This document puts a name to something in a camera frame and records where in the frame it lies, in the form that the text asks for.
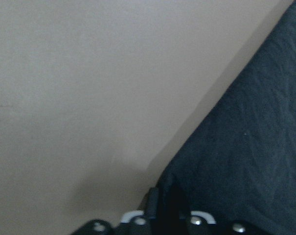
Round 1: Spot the black graphic t-shirt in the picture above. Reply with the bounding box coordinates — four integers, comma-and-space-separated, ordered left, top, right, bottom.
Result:
158, 1, 296, 235

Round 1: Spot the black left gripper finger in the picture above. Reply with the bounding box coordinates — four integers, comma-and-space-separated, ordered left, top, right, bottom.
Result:
146, 188, 159, 219

